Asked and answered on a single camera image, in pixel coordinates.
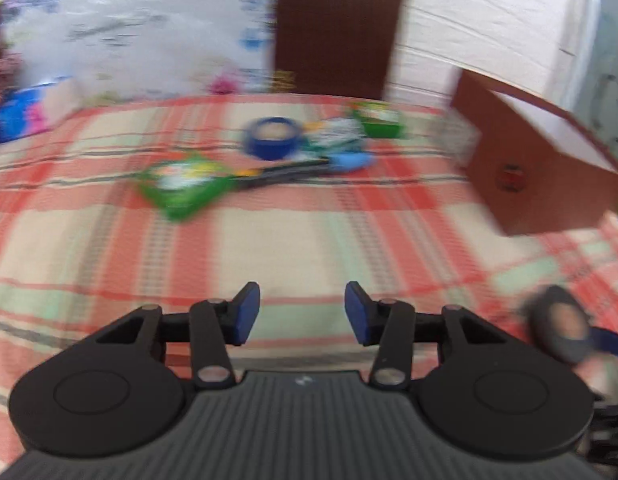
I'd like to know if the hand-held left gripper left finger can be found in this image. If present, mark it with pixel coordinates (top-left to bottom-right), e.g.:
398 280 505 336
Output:
91 281 261 391

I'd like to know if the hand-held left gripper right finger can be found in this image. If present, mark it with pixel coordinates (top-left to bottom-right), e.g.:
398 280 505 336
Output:
344 281 514 391

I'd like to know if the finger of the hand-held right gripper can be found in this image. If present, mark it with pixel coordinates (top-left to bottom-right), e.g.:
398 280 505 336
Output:
519 284 618 365

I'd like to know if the large green snack packet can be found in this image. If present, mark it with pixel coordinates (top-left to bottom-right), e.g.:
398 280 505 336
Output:
138 154 237 222

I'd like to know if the black tool with blue end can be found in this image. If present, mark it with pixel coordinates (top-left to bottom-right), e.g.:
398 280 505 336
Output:
233 151 376 192

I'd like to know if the brown cardboard storage box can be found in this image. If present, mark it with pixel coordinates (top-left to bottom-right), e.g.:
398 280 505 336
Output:
450 69 618 237

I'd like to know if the blue tape roll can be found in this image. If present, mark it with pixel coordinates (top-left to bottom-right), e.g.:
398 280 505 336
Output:
243 116 304 161

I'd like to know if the white and teal packet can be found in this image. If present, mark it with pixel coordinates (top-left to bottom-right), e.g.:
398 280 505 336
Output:
304 117 367 155

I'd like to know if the small green packet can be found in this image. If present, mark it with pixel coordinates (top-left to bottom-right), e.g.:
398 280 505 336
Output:
351 101 407 140

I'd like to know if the red plaid blanket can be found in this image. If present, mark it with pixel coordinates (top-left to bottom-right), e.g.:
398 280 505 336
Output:
0 92 618 480

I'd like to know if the clear plastic container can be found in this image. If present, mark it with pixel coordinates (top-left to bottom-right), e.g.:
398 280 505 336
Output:
431 110 480 168

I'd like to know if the frosted glass door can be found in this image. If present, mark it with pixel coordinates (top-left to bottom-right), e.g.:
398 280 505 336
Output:
559 0 618 171

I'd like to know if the brown box lid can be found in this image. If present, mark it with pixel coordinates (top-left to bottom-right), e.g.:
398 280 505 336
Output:
273 0 407 101

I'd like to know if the floral bedding package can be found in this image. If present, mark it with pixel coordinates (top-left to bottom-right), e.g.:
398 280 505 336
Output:
0 0 280 106

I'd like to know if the blue tissue packet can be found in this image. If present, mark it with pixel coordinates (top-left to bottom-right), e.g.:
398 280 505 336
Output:
0 77 77 143

